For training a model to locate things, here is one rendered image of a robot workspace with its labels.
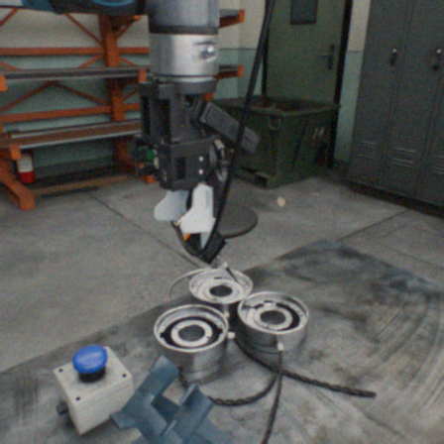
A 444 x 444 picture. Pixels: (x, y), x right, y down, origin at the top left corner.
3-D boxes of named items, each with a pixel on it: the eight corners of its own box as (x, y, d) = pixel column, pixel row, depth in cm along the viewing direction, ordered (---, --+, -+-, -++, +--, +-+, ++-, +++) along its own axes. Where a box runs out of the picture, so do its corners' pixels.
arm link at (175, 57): (187, 35, 50) (237, 36, 45) (187, 75, 52) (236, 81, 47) (134, 34, 45) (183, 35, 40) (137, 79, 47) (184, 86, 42)
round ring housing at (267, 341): (234, 314, 69) (234, 292, 67) (296, 310, 70) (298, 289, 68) (242, 358, 59) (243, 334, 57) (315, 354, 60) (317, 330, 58)
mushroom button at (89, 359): (103, 369, 54) (98, 337, 52) (117, 388, 51) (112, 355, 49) (71, 384, 52) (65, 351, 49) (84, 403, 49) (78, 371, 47)
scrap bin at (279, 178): (206, 169, 428) (204, 99, 399) (259, 159, 470) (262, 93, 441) (278, 197, 354) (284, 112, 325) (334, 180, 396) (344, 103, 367)
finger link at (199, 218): (174, 259, 53) (167, 188, 50) (208, 244, 57) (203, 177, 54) (191, 265, 51) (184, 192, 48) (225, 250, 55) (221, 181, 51)
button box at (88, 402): (110, 372, 57) (106, 343, 55) (135, 404, 52) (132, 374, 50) (50, 401, 52) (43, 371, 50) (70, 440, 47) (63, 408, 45)
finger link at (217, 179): (195, 214, 54) (189, 147, 51) (205, 210, 55) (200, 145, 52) (221, 221, 51) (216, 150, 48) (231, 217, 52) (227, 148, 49)
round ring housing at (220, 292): (187, 290, 75) (186, 271, 73) (245, 286, 76) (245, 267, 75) (192, 327, 66) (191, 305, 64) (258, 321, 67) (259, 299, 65)
